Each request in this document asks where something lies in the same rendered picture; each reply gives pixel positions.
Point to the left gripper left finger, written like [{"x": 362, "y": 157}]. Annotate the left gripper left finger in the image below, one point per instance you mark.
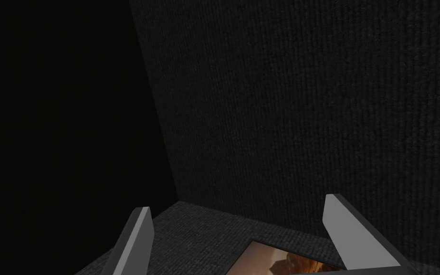
[{"x": 132, "y": 244}]

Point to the framed orange picture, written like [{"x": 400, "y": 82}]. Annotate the framed orange picture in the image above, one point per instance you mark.
[{"x": 277, "y": 261}]

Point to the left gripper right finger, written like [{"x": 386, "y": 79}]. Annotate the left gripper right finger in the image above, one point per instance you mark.
[{"x": 351, "y": 236}]

